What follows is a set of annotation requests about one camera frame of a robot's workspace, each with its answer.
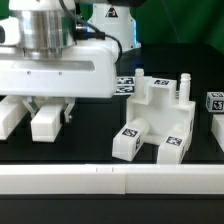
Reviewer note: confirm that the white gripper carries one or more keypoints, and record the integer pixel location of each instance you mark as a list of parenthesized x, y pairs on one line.
[(85, 71)]

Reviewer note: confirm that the white chair back frame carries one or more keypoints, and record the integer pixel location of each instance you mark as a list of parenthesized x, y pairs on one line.
[(46, 124)]

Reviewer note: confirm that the white chair seat part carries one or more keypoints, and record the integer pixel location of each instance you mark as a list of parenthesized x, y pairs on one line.
[(154, 100)]

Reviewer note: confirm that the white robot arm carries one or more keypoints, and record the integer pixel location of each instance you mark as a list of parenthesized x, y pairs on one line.
[(63, 48)]

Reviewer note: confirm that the white sheet with four tags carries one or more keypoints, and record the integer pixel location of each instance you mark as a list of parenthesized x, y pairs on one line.
[(130, 86)]

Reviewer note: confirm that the white tagged cube block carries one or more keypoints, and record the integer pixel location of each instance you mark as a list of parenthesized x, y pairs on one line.
[(177, 94), (215, 102)]

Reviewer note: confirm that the white right tagged cube block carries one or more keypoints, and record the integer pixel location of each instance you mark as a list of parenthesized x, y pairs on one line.
[(215, 102)]

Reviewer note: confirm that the white part at right edge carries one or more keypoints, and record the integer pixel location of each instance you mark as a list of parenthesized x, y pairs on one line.
[(218, 129)]

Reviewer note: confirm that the white front rail fixture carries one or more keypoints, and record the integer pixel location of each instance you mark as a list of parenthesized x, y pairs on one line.
[(112, 179)]

